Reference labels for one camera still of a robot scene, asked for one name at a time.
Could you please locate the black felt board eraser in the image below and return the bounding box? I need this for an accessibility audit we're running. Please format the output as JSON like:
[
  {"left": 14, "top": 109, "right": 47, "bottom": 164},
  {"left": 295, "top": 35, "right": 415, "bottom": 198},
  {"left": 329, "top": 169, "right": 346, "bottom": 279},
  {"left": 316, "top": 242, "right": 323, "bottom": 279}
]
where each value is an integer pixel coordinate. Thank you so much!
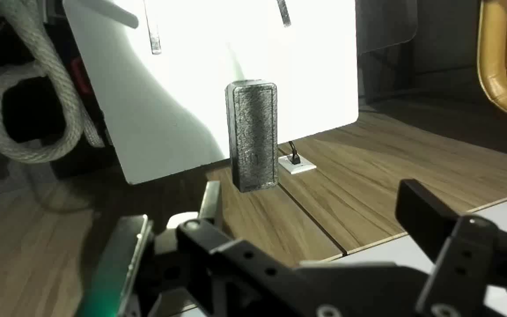
[{"left": 223, "top": 80, "right": 279, "bottom": 194}]

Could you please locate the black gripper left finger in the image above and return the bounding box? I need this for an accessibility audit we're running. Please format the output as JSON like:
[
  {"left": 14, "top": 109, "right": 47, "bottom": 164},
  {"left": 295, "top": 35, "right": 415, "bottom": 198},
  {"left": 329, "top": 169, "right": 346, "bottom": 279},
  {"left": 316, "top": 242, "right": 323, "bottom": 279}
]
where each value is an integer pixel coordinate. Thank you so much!
[{"left": 146, "top": 180, "right": 338, "bottom": 317}]

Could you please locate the thick white rope coil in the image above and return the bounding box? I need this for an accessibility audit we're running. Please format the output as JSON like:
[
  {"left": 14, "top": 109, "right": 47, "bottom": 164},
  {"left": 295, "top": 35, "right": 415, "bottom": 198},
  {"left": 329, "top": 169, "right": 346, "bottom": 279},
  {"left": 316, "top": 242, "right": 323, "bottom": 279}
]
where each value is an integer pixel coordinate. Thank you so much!
[{"left": 0, "top": 0, "right": 105, "bottom": 166}]

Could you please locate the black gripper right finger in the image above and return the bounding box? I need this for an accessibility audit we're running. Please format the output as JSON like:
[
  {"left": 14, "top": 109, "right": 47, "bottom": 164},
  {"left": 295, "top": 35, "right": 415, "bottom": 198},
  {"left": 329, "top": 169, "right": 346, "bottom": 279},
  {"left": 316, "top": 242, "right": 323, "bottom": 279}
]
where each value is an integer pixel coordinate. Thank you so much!
[{"left": 394, "top": 178, "right": 507, "bottom": 317}]

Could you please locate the small white base with black switch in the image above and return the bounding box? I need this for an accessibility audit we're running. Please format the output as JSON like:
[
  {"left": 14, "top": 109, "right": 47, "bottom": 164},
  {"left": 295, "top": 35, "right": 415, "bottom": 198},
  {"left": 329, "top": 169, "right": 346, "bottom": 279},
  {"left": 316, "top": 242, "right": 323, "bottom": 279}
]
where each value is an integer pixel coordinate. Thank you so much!
[{"left": 276, "top": 139, "right": 318, "bottom": 176}]

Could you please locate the shiny metal mount plate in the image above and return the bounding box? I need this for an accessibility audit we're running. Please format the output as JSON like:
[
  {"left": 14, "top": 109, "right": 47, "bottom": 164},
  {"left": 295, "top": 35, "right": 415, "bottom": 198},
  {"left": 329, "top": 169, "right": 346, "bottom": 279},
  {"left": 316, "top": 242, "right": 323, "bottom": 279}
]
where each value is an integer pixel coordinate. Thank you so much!
[{"left": 81, "top": 213, "right": 153, "bottom": 317}]

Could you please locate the yellow wooden chair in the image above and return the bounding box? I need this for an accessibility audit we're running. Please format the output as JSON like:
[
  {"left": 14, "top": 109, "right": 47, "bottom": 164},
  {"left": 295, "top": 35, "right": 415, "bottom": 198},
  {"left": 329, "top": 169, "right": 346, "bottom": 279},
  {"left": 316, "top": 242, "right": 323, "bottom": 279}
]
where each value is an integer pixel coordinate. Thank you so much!
[{"left": 475, "top": 0, "right": 507, "bottom": 125}]

